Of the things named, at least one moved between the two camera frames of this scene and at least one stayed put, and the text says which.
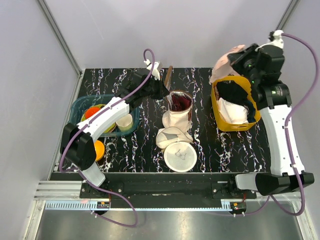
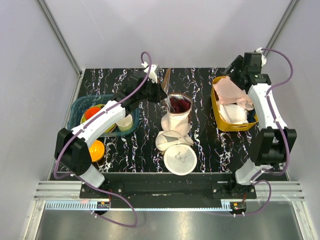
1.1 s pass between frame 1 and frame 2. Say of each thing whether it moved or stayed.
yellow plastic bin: stayed
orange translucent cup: stayed
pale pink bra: moved
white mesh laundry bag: stayed
